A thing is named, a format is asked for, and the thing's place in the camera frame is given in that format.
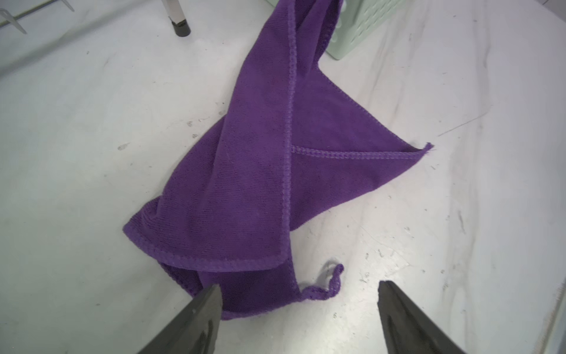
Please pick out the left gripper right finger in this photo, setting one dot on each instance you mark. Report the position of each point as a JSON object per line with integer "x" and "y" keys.
{"x": 406, "y": 328}

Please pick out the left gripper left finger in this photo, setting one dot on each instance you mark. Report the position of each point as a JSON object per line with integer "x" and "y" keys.
{"x": 194, "y": 329}

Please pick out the purple square dishcloth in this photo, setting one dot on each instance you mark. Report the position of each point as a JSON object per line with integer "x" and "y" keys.
{"x": 291, "y": 146}

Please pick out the steel two-tier dish rack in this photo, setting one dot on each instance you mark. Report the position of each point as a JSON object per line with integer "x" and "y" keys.
{"x": 173, "y": 9}

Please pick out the green plastic basket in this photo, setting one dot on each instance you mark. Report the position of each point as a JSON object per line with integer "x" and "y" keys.
{"x": 347, "y": 23}

